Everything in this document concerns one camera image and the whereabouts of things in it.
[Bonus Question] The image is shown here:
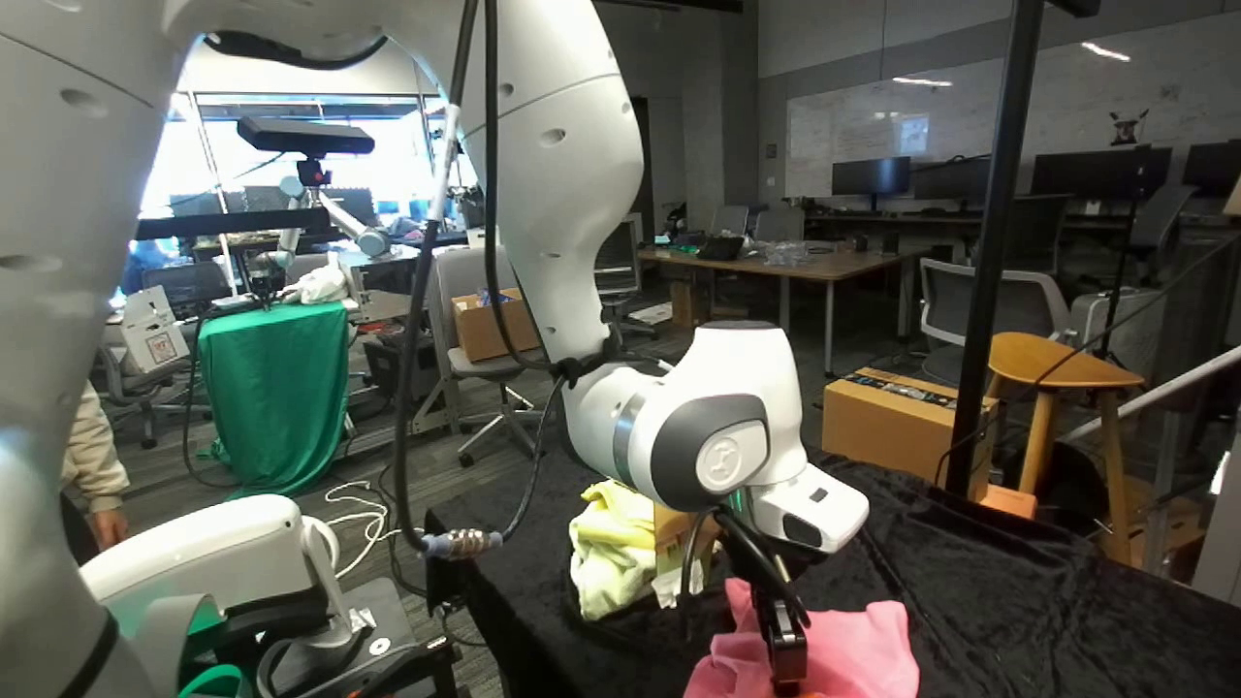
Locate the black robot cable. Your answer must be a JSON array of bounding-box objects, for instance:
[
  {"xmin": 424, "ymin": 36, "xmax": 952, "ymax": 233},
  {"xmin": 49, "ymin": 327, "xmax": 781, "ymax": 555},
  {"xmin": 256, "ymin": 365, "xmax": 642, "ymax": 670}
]
[{"xmin": 386, "ymin": 0, "xmax": 572, "ymax": 567}]

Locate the olive brown wrist camera box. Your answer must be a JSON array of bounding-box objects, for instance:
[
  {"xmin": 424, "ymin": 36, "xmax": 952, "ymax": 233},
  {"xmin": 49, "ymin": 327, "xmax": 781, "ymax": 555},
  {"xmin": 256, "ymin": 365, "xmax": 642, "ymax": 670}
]
[{"xmin": 649, "ymin": 498, "xmax": 730, "ymax": 563}]

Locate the white mesh office chair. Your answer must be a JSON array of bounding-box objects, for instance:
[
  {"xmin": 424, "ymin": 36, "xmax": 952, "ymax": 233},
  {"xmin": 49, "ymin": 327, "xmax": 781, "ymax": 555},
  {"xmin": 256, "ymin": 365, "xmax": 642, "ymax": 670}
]
[{"xmin": 914, "ymin": 250, "xmax": 1078, "ymax": 352}]

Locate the silver metal tripod pole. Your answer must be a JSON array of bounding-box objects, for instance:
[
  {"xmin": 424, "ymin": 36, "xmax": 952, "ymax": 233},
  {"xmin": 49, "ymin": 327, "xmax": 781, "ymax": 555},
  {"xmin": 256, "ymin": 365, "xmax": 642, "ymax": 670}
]
[{"xmin": 1057, "ymin": 342, "xmax": 1241, "ymax": 445}]

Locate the black table cover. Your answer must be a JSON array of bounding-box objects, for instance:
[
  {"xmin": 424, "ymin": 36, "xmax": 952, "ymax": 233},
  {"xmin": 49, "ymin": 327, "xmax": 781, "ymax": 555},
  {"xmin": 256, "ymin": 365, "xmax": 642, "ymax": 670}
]
[{"xmin": 424, "ymin": 439, "xmax": 1241, "ymax": 698}]

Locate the wooden stool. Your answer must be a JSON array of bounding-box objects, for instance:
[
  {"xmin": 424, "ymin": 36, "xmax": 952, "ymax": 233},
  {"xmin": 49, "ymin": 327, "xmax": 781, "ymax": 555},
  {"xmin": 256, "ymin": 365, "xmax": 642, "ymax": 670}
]
[{"xmin": 981, "ymin": 328, "xmax": 1153, "ymax": 563}]

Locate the beige-sleeved person forearm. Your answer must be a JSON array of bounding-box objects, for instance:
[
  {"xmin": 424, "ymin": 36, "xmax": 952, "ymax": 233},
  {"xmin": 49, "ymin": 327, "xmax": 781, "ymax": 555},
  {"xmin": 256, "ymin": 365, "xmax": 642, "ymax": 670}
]
[{"xmin": 54, "ymin": 378, "xmax": 130, "ymax": 515}]

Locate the pink cloth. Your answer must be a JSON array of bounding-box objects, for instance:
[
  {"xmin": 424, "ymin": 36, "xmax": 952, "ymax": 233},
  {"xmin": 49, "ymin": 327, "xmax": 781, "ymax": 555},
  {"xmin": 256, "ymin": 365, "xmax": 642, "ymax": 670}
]
[{"xmin": 678, "ymin": 573, "xmax": 927, "ymax": 698}]

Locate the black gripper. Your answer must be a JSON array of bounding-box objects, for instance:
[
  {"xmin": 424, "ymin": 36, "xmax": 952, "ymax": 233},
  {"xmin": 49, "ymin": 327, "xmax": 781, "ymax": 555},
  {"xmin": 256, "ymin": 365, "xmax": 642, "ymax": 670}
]
[{"xmin": 734, "ymin": 515, "xmax": 815, "ymax": 686}]

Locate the cardboard box with black tape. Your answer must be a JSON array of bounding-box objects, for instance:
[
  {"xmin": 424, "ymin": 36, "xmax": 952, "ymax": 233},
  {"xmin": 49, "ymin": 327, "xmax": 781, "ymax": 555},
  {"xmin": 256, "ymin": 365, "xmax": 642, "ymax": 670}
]
[{"xmin": 818, "ymin": 365, "xmax": 999, "ymax": 483}]

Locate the black vertical pole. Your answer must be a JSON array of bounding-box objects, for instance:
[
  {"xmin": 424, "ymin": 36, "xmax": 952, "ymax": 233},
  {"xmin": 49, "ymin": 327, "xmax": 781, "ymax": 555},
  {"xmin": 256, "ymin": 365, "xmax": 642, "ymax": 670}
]
[{"xmin": 942, "ymin": 0, "xmax": 1052, "ymax": 505}]

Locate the green drape cloth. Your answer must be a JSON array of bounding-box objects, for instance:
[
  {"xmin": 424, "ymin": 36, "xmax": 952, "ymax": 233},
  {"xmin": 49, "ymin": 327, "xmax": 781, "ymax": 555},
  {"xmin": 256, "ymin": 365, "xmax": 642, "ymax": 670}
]
[{"xmin": 188, "ymin": 297, "xmax": 358, "ymax": 498}]

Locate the cardboard box with white label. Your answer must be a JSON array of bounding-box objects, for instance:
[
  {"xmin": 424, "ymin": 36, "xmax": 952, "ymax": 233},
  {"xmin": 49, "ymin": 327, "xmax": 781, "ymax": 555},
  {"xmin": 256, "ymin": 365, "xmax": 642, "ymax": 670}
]
[{"xmin": 444, "ymin": 285, "xmax": 541, "ymax": 369}]

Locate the white paper sheet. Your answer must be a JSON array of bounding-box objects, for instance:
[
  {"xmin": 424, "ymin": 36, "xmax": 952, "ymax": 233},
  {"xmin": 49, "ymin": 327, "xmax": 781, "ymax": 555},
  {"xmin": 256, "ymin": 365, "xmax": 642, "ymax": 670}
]
[{"xmin": 114, "ymin": 284, "xmax": 192, "ymax": 378}]

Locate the long wooden desk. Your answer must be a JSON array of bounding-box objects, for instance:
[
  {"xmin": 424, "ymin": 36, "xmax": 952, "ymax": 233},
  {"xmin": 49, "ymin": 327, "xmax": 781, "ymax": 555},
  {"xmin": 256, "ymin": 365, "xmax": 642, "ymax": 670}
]
[{"xmin": 636, "ymin": 240, "xmax": 914, "ymax": 378}]

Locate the black stereo camera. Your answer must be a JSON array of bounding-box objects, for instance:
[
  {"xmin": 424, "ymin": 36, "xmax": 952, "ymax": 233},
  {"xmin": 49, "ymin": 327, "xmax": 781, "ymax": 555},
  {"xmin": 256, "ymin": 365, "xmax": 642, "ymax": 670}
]
[{"xmin": 231, "ymin": 116, "xmax": 379, "ymax": 190}]

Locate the white floor cable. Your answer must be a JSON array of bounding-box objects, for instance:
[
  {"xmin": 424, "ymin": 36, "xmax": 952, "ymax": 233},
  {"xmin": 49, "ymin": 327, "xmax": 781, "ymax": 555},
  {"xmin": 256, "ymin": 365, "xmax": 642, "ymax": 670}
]
[{"xmin": 302, "ymin": 471, "xmax": 403, "ymax": 555}]

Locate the wide black computer monitor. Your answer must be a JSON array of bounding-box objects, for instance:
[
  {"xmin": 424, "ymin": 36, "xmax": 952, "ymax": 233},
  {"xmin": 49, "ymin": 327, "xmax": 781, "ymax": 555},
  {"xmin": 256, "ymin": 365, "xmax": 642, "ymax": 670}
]
[{"xmin": 1026, "ymin": 142, "xmax": 1176, "ymax": 209}]

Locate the bare person hand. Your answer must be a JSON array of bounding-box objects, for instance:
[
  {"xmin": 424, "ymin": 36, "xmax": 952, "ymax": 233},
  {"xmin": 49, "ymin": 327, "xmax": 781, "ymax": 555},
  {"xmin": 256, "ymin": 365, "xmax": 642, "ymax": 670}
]
[{"xmin": 85, "ymin": 498, "xmax": 130, "ymax": 555}]

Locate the yellow cloth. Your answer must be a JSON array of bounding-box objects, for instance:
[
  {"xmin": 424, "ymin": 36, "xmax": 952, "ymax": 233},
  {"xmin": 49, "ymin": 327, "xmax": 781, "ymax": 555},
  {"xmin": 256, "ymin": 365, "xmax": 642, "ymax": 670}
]
[{"xmin": 566, "ymin": 476, "xmax": 675, "ymax": 585}]

